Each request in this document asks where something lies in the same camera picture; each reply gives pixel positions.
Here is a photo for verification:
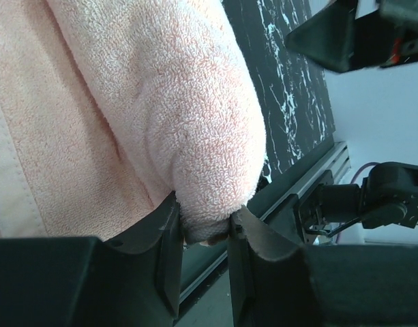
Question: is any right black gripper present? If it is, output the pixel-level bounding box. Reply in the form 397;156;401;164
285;0;418;74

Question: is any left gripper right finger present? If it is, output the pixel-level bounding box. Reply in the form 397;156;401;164
228;208;418;326

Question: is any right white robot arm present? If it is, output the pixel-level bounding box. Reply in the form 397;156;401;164
284;1;418;243

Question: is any pink towel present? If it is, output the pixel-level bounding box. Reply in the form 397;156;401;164
0;1;266;245

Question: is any front aluminium rail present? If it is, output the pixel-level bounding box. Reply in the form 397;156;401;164
179;138;350;304

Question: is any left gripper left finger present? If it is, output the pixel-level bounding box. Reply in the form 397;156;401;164
0;195;183;326

